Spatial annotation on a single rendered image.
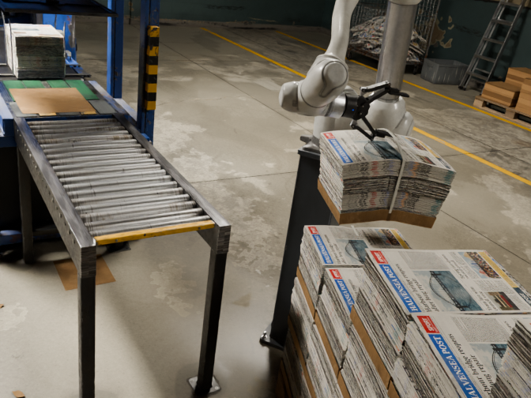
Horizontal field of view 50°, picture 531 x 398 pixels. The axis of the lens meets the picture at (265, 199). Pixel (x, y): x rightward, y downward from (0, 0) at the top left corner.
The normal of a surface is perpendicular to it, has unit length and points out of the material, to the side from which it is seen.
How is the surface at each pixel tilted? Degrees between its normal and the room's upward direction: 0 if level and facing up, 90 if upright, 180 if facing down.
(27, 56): 90
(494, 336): 0
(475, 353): 1
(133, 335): 0
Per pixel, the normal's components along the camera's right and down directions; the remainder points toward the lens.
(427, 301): 0.11, -0.90
